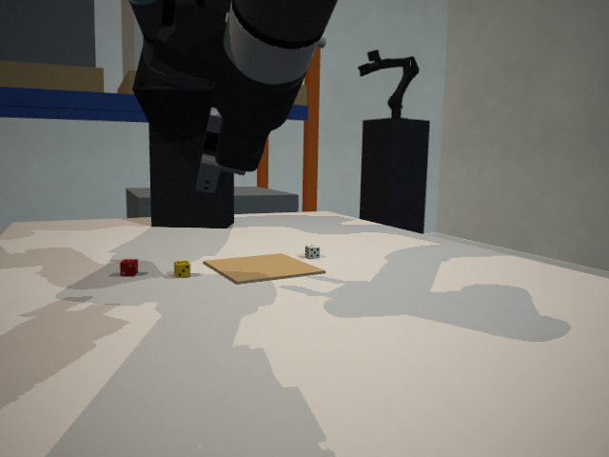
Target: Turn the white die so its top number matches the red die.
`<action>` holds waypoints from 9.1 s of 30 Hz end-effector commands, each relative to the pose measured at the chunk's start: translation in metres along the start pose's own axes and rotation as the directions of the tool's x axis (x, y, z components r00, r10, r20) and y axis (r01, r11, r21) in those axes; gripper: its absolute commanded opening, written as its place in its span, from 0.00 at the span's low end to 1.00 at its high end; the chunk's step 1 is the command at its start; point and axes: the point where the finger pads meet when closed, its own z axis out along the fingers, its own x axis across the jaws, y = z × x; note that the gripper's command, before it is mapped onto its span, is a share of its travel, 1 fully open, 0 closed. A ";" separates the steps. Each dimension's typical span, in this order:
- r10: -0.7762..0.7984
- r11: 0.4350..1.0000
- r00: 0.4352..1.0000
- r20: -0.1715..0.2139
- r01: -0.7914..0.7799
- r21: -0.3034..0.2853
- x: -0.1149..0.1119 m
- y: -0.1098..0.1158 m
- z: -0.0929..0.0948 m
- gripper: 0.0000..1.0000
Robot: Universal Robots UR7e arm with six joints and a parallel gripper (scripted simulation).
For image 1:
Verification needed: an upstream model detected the red die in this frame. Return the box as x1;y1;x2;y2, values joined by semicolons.
120;260;138;276

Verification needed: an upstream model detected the white die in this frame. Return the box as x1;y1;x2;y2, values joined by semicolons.
305;245;320;259

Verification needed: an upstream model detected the yellow die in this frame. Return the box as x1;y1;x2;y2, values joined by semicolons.
174;261;190;278

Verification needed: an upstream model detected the tan square mat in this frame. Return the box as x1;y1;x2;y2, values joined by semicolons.
204;253;325;285

